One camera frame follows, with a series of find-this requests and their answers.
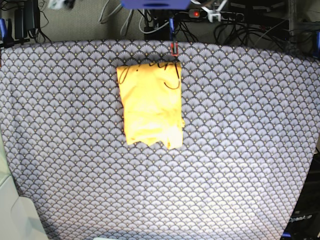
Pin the yellow T-shirt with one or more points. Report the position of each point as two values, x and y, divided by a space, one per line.
151 95

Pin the blue fan-patterned tablecloth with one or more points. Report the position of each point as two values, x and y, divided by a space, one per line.
252 120

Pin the black power strip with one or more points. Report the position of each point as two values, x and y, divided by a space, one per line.
223 15

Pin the white plastic bin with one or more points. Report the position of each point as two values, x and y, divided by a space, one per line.
19 219

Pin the red and black clamp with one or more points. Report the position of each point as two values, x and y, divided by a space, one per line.
174 49

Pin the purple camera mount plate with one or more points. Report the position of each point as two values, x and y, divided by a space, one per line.
156 4

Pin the blue clamp handle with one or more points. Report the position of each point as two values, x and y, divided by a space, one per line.
171 28

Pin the black OpenArm box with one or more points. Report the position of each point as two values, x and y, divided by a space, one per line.
304 223

